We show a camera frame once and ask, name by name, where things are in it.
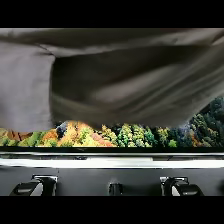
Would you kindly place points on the silver frame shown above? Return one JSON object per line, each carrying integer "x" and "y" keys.
{"x": 100, "y": 163}

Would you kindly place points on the grey garment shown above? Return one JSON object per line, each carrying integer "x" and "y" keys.
{"x": 133, "y": 76}

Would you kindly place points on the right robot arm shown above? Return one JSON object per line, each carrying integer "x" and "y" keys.
{"x": 186, "y": 190}

